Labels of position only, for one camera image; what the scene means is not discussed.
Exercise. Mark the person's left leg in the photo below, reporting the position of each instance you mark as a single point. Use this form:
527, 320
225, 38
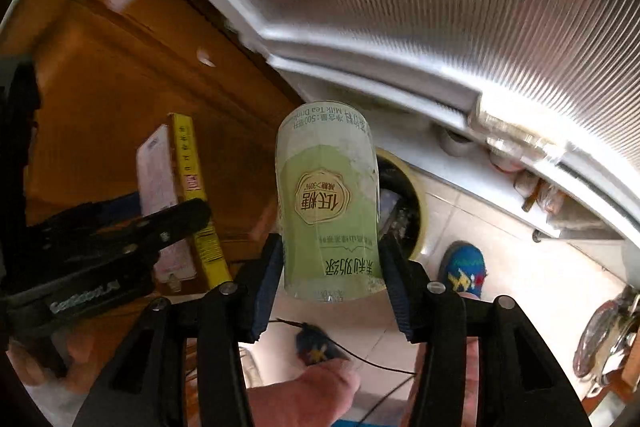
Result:
300, 392

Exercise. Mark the brown glass bottle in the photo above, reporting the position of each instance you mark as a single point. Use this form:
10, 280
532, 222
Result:
537, 197

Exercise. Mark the dark trash bin yellow rim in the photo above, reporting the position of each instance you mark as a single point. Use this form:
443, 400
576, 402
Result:
420, 207

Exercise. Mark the white ribbed front appliance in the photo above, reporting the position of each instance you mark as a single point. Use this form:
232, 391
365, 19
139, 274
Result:
450, 7

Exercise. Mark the blue knitted slipper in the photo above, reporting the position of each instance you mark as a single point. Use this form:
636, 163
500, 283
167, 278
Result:
465, 269
317, 347

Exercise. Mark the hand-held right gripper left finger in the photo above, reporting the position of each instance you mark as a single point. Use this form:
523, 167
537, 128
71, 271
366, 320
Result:
267, 282

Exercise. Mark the brown wooden cabinet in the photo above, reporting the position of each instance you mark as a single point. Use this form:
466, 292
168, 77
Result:
100, 107

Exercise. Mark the red medicine box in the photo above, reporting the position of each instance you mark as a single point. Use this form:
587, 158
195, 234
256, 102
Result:
155, 177

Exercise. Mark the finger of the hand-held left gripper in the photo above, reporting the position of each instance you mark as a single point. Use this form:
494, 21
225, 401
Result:
170, 219
90, 213

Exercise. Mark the person's left hand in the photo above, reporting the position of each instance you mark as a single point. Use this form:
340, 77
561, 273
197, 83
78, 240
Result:
65, 354

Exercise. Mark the green paper cup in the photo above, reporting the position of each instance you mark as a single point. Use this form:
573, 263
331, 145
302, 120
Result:
325, 207

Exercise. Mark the metal cookware stack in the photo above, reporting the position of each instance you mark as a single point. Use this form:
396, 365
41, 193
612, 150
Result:
607, 337

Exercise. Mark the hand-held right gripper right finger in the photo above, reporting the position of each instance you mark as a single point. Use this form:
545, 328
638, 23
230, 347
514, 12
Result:
395, 287

